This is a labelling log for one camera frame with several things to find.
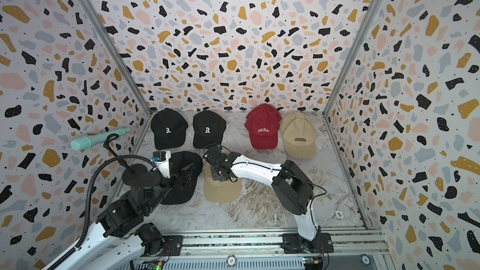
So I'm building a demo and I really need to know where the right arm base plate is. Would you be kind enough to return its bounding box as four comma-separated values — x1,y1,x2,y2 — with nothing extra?
281,233,334,254

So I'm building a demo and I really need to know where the black cap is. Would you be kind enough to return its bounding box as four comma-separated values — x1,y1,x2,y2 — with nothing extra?
161,151,203,205
151,108,188,150
192,111,226,149

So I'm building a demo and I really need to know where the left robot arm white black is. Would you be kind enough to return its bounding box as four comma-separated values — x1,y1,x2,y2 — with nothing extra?
47,162,199,270

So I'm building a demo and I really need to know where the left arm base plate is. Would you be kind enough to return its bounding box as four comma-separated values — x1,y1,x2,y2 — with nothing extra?
140,234,184,258

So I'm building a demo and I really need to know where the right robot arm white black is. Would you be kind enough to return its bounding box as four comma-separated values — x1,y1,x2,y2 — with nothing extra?
203,144,321,242

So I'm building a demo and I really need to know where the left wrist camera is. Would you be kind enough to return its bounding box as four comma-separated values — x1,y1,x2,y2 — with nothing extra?
151,150,171,179

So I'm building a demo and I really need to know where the red cap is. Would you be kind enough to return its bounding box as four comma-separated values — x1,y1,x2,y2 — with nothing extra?
244,104,282,150

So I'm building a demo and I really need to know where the beige cap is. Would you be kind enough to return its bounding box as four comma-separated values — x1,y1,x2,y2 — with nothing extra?
279,111,313,134
202,162,242,203
282,119,317,159

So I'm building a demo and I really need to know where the black corrugated cable conduit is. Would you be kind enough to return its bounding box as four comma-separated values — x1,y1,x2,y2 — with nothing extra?
46,154,156,270

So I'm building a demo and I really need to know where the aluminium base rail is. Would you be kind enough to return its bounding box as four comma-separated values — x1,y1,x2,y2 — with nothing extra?
114,229,395,270

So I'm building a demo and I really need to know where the mint green microphone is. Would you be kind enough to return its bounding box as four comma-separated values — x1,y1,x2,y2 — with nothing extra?
70,127,131,151

